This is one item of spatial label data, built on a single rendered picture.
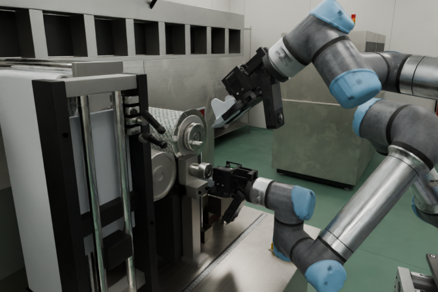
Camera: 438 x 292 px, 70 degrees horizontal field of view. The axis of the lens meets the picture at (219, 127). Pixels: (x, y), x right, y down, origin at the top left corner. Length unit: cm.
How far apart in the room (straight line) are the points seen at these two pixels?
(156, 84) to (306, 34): 73
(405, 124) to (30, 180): 82
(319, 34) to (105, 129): 40
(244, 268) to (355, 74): 60
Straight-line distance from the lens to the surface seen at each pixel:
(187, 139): 81
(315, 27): 61
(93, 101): 65
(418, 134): 80
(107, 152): 54
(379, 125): 87
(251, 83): 67
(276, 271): 94
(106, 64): 62
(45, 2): 98
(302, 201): 78
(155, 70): 120
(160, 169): 79
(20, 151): 77
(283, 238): 83
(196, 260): 94
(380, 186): 77
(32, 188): 77
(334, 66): 58
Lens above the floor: 148
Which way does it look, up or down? 14 degrees down
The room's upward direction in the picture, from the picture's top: straight up
